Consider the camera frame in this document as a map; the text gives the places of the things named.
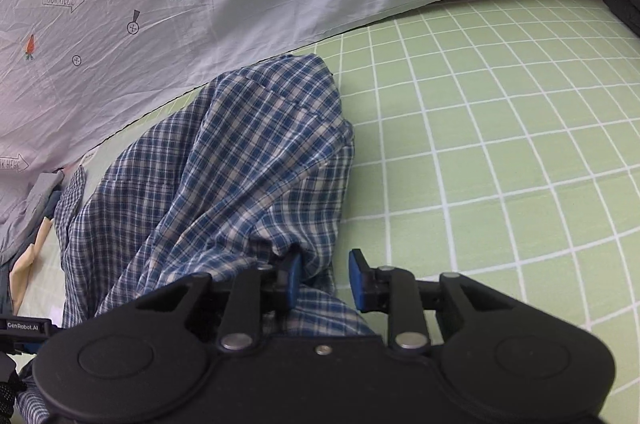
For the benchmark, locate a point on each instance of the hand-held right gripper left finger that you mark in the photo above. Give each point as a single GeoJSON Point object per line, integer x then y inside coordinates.
{"type": "Point", "coordinates": [293, 280]}

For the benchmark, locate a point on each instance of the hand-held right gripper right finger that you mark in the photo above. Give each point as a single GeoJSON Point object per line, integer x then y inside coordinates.
{"type": "Point", "coordinates": [356, 278]}

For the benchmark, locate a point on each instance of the blue plaid shirt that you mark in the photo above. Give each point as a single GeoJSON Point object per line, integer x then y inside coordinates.
{"type": "Point", "coordinates": [240, 154]}

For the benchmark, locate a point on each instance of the beige cloth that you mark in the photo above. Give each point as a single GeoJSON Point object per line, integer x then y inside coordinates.
{"type": "Point", "coordinates": [27, 261]}

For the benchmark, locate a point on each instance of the dark blue cloth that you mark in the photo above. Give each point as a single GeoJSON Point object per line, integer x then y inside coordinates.
{"type": "Point", "coordinates": [52, 203]}

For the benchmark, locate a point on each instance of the grey garment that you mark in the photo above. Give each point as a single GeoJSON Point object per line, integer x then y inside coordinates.
{"type": "Point", "coordinates": [37, 199]}

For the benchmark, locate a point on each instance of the green grid bed sheet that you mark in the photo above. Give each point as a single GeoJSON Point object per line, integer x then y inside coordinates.
{"type": "Point", "coordinates": [500, 154]}

